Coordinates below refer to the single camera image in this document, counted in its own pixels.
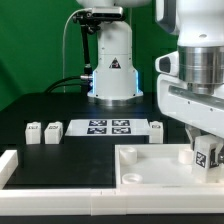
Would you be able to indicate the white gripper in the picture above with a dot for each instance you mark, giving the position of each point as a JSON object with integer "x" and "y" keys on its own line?
{"x": 205, "y": 112}

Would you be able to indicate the white square tabletop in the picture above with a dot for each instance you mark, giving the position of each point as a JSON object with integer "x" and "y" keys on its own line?
{"x": 157, "y": 164}

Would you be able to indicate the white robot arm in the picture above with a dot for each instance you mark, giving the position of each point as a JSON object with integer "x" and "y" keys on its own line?
{"x": 190, "y": 83}

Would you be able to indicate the white U-shaped fence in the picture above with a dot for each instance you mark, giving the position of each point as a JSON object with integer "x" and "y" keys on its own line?
{"x": 120, "y": 200}

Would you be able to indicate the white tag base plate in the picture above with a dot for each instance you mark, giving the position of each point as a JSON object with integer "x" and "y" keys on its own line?
{"x": 108, "y": 127}

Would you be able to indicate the black camera on mount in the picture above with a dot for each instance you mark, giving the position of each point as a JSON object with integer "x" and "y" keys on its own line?
{"x": 90, "y": 20}

